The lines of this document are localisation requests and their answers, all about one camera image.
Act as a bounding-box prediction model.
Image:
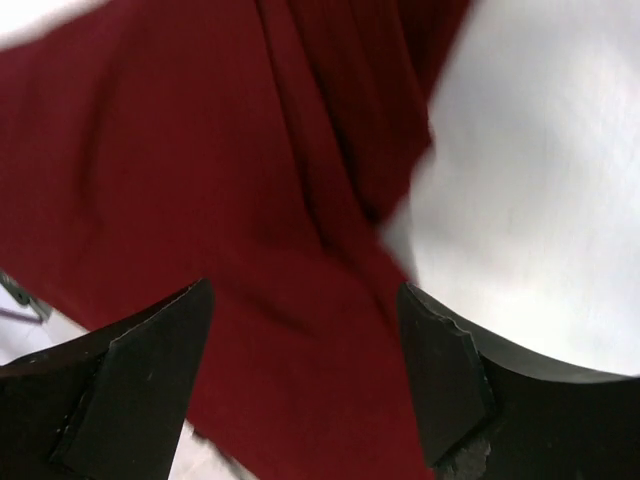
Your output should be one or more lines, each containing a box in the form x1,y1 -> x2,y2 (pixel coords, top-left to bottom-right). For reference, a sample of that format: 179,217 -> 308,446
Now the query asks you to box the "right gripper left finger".
1,280 -> 214,480

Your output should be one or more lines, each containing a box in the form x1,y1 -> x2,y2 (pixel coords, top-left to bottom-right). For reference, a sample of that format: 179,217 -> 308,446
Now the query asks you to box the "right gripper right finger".
397,284 -> 639,480

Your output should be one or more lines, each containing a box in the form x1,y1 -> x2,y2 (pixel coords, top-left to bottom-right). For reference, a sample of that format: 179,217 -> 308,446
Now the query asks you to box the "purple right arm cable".
0,307 -> 46,326

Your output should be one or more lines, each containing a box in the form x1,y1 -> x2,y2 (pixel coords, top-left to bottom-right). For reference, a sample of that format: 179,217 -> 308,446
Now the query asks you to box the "dark red t-shirt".
1,1 -> 470,479

